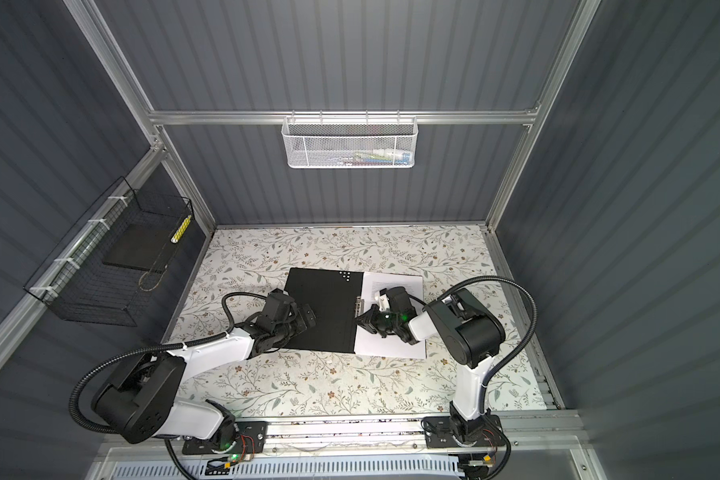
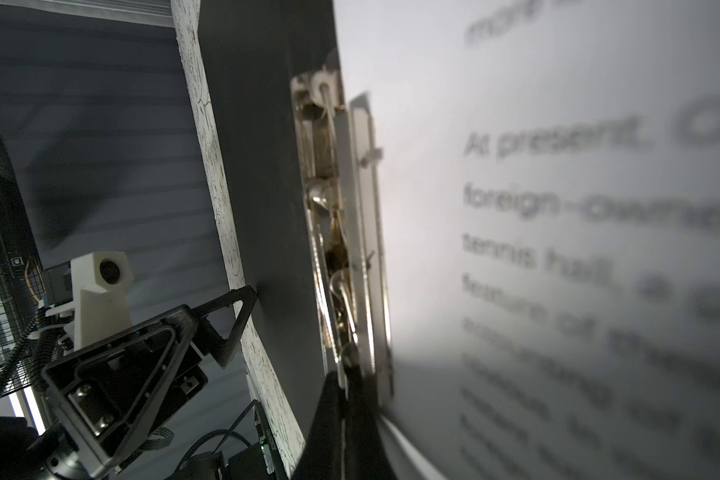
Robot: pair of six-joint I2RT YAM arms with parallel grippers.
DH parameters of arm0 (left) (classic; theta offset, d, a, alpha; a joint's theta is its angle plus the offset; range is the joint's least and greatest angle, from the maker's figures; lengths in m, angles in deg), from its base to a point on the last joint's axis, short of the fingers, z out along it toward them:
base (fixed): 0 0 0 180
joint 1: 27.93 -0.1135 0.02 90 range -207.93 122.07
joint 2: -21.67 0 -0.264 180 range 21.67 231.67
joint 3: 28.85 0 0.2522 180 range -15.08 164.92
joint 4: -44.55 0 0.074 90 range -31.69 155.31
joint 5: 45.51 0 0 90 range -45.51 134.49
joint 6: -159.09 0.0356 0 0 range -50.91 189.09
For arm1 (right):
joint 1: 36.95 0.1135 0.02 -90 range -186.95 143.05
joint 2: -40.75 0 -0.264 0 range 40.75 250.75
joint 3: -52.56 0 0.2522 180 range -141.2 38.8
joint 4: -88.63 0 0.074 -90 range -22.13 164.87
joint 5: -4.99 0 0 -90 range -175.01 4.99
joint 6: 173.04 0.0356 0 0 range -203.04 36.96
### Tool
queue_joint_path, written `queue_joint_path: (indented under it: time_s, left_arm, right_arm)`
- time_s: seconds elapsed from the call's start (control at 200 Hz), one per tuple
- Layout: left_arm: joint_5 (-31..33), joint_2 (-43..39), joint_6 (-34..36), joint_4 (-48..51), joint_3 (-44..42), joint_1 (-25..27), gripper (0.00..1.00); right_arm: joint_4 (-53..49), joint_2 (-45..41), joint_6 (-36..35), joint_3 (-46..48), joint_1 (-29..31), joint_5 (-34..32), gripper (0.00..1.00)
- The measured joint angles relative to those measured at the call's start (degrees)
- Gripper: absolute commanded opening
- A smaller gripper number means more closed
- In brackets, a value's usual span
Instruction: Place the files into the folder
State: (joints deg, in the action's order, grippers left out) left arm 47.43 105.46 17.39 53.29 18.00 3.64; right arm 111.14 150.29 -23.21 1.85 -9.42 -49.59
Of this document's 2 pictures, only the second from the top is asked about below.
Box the printed paper sheet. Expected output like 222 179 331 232
334 1 720 479

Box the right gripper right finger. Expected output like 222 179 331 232
344 367 396 480

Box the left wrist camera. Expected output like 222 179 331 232
42 251 134 351

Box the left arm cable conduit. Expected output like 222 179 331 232
0 305 67 421

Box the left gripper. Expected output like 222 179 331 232
42 285 258 479

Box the black wire basket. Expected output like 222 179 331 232
0 134 43 370

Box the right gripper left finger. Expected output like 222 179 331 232
291 372 344 480

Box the floral table mat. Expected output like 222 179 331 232
170 0 305 475

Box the black clip folder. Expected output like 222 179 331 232
198 1 394 430

